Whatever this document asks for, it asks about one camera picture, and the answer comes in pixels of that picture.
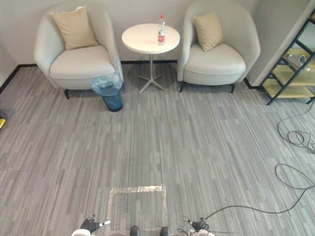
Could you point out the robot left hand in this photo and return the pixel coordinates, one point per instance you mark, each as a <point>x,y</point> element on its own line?
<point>92,224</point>

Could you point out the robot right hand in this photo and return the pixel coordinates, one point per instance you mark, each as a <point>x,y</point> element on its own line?
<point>199,224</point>

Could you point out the clear bottle with red label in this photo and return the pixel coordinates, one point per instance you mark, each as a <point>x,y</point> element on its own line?
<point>161,33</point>

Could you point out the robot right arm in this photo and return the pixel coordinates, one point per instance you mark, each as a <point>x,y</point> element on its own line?
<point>203,233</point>

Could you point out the small dark mesh bin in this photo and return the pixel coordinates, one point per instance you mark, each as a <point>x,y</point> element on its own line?
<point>112,99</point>

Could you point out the grey trash can yellow lid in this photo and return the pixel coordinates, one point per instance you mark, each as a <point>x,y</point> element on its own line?
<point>2,123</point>

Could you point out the translucent blue bin bag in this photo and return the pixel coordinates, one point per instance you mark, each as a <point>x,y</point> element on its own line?
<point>107,84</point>

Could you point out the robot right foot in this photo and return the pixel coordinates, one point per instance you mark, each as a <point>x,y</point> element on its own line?
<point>165,231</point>

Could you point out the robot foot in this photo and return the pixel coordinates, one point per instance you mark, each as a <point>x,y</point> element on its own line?
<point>165,231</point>
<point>135,231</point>

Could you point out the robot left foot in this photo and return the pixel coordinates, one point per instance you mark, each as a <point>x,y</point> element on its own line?
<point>135,231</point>

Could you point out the light grey armchair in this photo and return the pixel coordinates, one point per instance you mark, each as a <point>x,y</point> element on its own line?
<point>81,64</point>
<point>214,62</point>

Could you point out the round white side table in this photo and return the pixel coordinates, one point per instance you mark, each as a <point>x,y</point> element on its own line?
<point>150,37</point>

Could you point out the shiny silver object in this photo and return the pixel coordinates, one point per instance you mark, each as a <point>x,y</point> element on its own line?
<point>301,59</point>

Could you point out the beige cushion with white tag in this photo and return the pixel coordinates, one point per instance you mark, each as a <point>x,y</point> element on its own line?
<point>73,28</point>

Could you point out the black frame wooden shelf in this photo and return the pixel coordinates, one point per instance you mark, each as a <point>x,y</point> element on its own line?
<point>292,81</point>

